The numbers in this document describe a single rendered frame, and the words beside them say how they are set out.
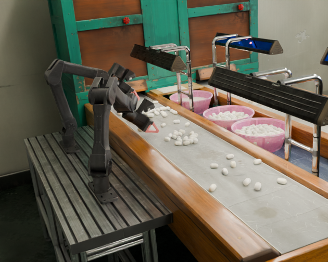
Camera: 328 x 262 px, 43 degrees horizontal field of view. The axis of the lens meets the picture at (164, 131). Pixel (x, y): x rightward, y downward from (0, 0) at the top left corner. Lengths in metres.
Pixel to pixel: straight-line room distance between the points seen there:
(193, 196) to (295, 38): 3.24
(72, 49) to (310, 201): 1.72
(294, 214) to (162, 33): 1.76
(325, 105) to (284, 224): 0.37
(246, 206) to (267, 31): 2.99
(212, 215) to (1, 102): 2.38
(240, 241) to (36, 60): 2.50
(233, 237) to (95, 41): 1.77
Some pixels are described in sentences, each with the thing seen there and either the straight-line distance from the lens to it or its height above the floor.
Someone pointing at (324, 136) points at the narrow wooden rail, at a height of 0.76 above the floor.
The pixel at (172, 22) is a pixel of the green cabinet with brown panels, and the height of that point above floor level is 1.20.
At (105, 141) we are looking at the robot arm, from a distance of 1.65.
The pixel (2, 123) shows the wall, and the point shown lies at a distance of 3.42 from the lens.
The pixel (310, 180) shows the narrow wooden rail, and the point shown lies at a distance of 1.51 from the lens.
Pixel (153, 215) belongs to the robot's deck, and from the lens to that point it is 1.50.
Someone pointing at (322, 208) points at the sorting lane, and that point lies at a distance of 1.40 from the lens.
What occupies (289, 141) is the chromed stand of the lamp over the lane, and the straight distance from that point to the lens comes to 1.62.
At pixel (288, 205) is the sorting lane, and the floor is 0.74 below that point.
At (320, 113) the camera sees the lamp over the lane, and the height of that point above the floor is 1.07.
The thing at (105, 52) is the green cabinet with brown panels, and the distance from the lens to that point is 2.69.
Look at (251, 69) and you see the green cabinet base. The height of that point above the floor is 0.79.
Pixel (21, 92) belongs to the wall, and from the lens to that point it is 3.38.
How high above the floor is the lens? 1.43
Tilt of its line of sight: 19 degrees down
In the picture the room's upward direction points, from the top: 5 degrees counter-clockwise
